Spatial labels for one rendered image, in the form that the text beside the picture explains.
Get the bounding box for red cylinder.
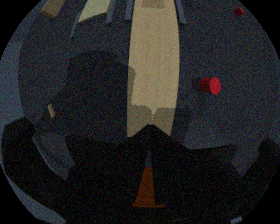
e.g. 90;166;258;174
233;7;244;16
199;77;221;95

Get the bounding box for tan strip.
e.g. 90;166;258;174
127;0;180;137

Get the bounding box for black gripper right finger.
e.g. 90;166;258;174
149;125;237;205

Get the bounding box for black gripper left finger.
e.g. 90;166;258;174
65;124;152;204

